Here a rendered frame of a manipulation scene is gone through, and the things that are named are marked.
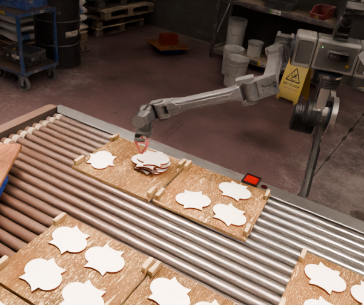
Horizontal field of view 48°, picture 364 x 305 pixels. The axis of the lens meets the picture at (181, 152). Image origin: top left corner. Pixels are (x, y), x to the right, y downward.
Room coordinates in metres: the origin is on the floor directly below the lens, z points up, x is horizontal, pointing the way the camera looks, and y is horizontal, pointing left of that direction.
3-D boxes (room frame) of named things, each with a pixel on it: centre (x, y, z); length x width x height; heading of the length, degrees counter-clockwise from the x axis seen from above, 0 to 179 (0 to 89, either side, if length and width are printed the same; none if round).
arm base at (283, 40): (1.91, -0.41, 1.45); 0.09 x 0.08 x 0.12; 78
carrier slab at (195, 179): (1.40, -0.16, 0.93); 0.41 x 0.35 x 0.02; 67
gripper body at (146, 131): (1.54, 0.17, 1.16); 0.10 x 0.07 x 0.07; 0
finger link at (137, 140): (1.51, 0.17, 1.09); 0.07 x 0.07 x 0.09; 0
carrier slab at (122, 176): (1.56, 0.22, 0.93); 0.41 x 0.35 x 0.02; 65
